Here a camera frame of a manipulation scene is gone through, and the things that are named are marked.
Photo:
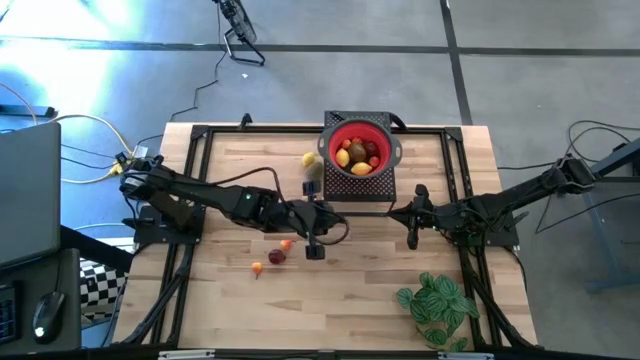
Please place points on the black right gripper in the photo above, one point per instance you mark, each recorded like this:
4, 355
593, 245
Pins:
440, 217

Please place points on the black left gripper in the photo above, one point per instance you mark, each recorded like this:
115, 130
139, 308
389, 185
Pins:
305, 217

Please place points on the orange yellow plastic fruit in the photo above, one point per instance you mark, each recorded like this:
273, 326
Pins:
373, 161

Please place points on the brown green plastic kiwi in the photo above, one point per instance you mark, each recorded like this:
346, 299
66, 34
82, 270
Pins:
357, 151
315, 171

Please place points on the orange plastic pear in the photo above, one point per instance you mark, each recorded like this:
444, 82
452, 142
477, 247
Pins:
286, 244
258, 269
346, 143

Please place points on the small orange tangerine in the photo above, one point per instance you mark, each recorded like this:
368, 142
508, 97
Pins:
356, 140

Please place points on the red collapsible colander grey rim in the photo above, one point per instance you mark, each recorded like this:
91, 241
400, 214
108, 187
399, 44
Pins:
360, 127

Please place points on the black kitchen knife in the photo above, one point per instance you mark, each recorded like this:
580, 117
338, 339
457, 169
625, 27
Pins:
334, 116

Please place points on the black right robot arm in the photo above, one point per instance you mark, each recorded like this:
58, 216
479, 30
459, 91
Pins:
525, 195

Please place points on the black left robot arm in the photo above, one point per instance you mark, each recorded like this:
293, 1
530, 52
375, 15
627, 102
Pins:
220, 195

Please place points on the black perforated metal riser stand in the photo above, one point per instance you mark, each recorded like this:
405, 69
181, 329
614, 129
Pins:
360, 190

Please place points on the green plant in white pot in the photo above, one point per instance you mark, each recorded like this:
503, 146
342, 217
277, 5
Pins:
437, 310

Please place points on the black table clamp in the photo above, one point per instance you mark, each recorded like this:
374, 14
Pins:
398, 121
245, 121

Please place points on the grey power adapter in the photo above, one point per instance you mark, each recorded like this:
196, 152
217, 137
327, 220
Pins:
140, 150

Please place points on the black floor fan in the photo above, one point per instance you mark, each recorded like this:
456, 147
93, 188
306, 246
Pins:
240, 25

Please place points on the black white checkerboard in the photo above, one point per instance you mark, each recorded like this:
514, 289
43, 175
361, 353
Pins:
100, 287

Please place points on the black side desk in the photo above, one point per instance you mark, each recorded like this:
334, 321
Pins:
70, 270

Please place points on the black computer mouse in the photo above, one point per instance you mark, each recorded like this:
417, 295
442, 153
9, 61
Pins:
48, 317

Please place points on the grey laptop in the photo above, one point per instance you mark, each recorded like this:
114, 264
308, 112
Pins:
27, 195

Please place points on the black floor bar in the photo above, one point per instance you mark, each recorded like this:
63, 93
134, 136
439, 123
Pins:
27, 111

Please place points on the black keyboard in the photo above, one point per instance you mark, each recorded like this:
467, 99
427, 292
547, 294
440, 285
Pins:
7, 315

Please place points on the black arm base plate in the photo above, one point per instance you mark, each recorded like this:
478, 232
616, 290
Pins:
505, 240
150, 234

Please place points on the silver metal bracket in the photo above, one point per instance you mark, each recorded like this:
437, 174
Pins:
186, 355
465, 356

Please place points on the blue grey table frame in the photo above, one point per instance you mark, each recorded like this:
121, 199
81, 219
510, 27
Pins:
611, 240

